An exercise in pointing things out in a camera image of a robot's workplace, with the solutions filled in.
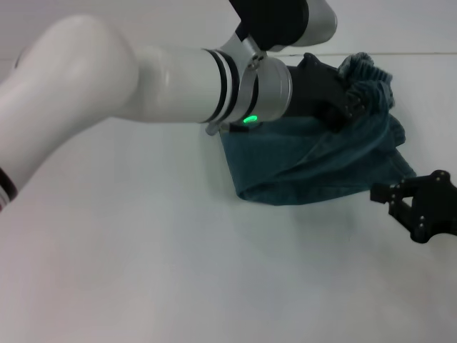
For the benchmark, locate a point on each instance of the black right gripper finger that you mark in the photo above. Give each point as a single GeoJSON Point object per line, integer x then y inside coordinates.
{"type": "Point", "coordinates": [400, 189]}
{"type": "Point", "coordinates": [405, 218]}

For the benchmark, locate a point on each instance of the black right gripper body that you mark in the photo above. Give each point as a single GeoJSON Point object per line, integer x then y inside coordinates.
{"type": "Point", "coordinates": [437, 211]}

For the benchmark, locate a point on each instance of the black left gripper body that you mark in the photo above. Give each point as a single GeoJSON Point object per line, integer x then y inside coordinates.
{"type": "Point", "coordinates": [314, 85]}

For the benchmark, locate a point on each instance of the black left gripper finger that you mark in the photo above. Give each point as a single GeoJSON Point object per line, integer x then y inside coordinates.
{"type": "Point", "coordinates": [355, 103]}
{"type": "Point", "coordinates": [332, 119]}

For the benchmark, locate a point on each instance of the blue denim shorts with embroidery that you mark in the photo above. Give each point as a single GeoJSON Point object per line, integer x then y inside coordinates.
{"type": "Point", "coordinates": [321, 164]}

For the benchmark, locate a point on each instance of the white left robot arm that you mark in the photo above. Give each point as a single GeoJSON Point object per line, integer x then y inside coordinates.
{"type": "Point", "coordinates": [125, 82]}

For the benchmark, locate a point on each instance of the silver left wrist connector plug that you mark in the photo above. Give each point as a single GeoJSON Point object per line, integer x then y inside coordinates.
{"type": "Point", "coordinates": [216, 129]}

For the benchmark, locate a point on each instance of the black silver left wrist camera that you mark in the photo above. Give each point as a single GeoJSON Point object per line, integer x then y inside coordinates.
{"type": "Point", "coordinates": [285, 21]}

